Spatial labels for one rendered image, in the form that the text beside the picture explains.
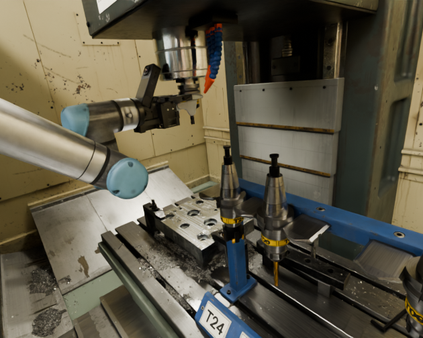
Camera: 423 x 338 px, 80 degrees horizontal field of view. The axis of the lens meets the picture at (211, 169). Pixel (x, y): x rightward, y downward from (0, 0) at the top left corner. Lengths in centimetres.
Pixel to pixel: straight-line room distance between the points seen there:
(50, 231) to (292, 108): 134
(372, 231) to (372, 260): 5
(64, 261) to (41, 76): 95
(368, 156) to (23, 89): 158
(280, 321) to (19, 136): 64
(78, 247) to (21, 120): 112
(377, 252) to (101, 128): 54
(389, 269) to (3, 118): 54
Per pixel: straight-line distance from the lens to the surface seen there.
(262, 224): 45
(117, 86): 175
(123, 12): 59
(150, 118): 68
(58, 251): 152
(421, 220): 145
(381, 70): 96
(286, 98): 105
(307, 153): 105
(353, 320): 75
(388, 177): 136
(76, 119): 58
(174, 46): 70
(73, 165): 47
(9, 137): 45
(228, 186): 50
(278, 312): 73
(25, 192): 170
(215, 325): 66
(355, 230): 44
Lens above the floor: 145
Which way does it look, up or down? 19 degrees down
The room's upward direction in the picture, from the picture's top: 6 degrees counter-clockwise
